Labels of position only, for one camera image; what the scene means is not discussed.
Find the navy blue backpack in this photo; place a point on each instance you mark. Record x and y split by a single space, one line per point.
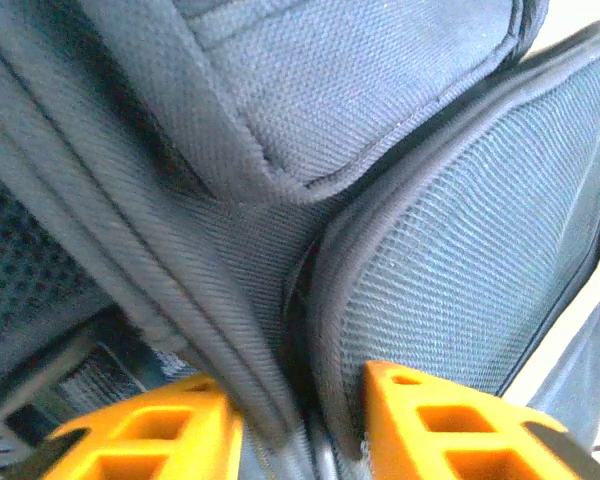
330 150

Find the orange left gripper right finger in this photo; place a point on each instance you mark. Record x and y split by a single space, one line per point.
455 440

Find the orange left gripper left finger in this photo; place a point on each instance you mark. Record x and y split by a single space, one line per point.
155 440

